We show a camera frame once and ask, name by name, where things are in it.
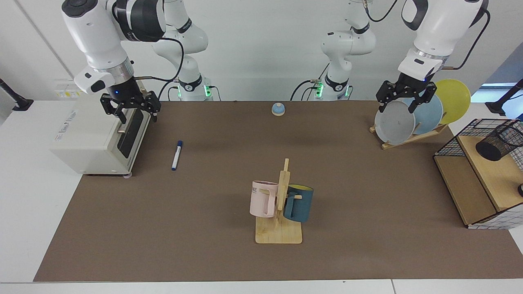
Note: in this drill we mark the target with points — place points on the white marker with blue cap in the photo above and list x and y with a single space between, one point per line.
176 157

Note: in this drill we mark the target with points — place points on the black mesh pen holder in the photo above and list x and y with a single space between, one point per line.
496 145

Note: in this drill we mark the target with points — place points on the light blue plate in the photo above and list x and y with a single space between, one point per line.
429 116

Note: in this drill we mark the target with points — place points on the grey plate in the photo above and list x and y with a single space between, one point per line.
394 124

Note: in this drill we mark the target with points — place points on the wooden plate rack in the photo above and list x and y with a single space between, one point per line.
408 141

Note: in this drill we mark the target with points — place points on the yellow plate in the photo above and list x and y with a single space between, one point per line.
455 100

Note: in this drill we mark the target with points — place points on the pale toaster oven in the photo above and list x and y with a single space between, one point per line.
86 139

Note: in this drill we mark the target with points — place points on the small blue round bell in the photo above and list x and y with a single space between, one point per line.
278 109

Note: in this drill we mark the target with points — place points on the brown table cloth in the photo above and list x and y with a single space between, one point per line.
204 212

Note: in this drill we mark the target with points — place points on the dark blue cup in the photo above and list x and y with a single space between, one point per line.
300 206

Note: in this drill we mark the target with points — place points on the pink cup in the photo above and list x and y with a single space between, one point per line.
261 200

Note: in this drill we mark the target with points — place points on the wooden cup stand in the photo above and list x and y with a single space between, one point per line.
278 234

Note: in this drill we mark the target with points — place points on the white wall socket panel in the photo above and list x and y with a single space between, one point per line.
67 87

